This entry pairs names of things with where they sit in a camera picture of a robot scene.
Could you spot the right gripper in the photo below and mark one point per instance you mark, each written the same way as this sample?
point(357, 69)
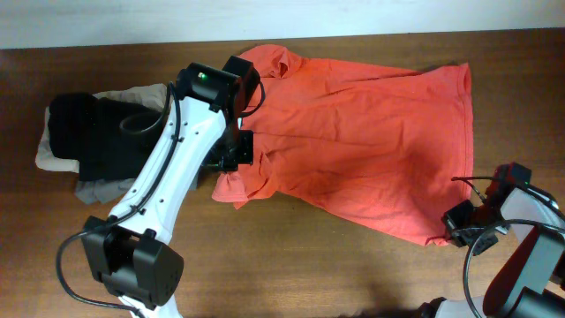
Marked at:
point(451, 219)

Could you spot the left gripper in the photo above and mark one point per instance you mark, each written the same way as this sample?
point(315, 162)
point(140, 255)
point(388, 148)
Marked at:
point(245, 156)

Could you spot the red printed t-shirt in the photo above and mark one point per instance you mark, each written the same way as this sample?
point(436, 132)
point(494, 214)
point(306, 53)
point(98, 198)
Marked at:
point(380, 146)

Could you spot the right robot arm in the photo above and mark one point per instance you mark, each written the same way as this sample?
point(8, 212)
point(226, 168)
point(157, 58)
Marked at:
point(510, 204)

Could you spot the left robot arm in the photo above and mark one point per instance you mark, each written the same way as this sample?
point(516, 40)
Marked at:
point(129, 252)

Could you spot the beige folded garment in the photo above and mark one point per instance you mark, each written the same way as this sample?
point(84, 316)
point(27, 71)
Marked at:
point(152, 97)

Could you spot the black folded garment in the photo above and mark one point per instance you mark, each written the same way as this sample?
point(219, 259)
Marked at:
point(111, 140)

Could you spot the grey folded garment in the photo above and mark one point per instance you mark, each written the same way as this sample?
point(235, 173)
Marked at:
point(102, 191)

